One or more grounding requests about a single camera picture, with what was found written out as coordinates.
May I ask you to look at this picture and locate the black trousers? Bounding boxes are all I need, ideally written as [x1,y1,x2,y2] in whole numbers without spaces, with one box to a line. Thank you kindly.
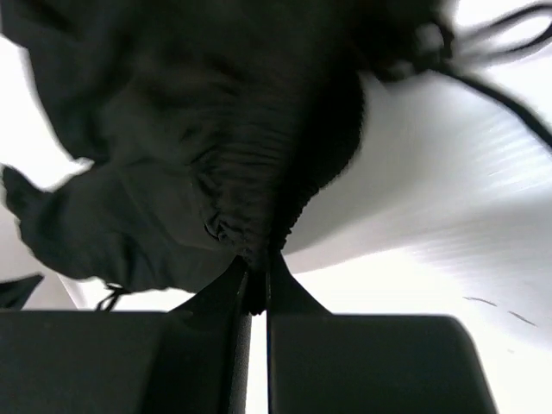
[1,1,551,314]

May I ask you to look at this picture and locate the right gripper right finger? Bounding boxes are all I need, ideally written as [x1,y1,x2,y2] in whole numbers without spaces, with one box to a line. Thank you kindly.
[267,255,496,414]

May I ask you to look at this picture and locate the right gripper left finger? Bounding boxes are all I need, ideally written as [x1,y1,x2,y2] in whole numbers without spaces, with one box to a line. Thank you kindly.
[1,260,250,414]

